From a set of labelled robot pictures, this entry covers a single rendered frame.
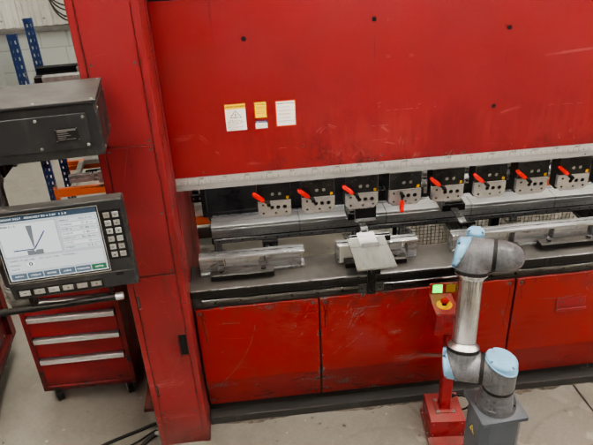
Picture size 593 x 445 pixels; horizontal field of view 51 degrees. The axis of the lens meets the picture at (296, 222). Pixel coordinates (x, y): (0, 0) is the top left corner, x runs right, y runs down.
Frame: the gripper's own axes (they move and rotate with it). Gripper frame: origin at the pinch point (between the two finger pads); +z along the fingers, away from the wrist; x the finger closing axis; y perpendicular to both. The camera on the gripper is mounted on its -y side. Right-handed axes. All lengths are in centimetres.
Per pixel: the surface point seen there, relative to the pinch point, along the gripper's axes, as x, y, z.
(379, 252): 38.6, 15.6, -15.0
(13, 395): 243, 31, 87
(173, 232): 127, 2, -42
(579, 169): -57, 38, -41
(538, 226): -43, 36, -10
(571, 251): -57, 27, -2
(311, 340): 71, 10, 34
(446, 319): 10.0, -5.8, 8.1
